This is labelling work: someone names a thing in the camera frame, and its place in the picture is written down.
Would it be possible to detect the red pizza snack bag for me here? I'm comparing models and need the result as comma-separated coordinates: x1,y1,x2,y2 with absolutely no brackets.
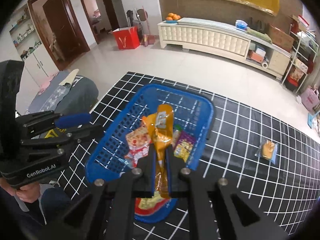
125,126,151,168

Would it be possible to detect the white TV cabinet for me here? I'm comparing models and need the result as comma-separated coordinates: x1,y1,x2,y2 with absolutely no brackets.
158,17,291,80

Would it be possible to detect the blue plastic basket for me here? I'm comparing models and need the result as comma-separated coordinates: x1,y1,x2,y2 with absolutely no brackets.
85,84,214,226

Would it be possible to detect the orange snack pouch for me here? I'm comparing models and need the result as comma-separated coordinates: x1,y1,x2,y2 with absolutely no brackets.
144,104,174,198

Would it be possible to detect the plate of oranges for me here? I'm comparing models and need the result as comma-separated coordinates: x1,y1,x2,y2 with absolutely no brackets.
165,12,181,24

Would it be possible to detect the purple yellow chips bag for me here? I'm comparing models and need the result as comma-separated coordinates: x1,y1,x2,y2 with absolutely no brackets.
174,131,196,163

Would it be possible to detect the red paper bag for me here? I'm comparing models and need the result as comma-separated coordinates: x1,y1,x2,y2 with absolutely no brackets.
112,27,140,50

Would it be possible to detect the grey queen print cushion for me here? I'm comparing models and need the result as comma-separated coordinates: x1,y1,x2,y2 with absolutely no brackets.
25,69,99,114

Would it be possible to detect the cardboard box on cabinet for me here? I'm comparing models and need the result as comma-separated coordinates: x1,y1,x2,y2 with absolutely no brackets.
267,24,295,52

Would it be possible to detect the person's left hand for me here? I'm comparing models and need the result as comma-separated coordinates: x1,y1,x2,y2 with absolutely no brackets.
1,178,41,203

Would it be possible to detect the green-end cracker pack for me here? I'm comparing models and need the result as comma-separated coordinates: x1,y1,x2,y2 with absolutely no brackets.
171,125,182,147

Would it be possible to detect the pink gift bag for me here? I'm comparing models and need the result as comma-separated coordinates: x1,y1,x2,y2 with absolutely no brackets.
300,86,319,112

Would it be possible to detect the black white grid tablecloth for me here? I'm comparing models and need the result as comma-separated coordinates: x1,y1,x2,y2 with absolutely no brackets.
53,71,320,240

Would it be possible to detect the blue cartoon bread pack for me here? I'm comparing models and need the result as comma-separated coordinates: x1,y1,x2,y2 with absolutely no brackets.
255,138,279,165

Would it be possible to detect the blue tissue box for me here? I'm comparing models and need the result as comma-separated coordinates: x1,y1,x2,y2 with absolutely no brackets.
235,20,248,31

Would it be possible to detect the white metal shelf rack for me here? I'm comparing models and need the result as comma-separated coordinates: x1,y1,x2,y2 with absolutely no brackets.
281,24,319,94

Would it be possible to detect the red yellow tofu snack bag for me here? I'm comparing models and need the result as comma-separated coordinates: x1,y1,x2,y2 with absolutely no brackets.
135,191,171,217

